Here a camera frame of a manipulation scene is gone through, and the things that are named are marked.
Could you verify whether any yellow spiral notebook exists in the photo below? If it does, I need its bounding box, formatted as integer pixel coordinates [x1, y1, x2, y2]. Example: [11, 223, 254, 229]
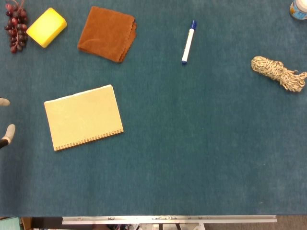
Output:
[44, 84, 124, 152]

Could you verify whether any aluminium table edge rail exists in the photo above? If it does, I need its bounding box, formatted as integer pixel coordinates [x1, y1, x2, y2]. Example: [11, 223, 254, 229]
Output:
[61, 215, 277, 225]

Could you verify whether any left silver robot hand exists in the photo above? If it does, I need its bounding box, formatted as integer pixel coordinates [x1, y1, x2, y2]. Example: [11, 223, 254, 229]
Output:
[0, 97, 16, 150]

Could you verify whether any yellow sponge block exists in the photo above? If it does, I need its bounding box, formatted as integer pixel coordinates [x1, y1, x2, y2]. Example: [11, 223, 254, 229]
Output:
[26, 7, 68, 48]

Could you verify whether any dark red grape bunch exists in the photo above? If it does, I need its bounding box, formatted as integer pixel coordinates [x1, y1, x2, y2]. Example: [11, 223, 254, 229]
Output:
[4, 0, 29, 54]

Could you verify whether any beige coiled rope bundle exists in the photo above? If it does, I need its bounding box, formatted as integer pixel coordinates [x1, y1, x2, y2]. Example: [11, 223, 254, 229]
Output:
[250, 56, 307, 92]

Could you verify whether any white lidded jar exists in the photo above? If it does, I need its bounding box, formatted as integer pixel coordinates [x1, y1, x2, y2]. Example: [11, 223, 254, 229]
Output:
[289, 0, 307, 20]

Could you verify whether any white blue marker pen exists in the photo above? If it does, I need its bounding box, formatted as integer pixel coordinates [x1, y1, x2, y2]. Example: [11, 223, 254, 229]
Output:
[181, 20, 198, 66]

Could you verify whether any brown cloth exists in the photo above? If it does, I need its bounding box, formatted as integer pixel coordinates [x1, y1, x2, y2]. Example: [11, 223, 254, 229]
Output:
[77, 6, 138, 64]

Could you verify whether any teal box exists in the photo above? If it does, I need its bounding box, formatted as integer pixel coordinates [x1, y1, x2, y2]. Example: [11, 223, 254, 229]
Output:
[0, 217, 21, 230]

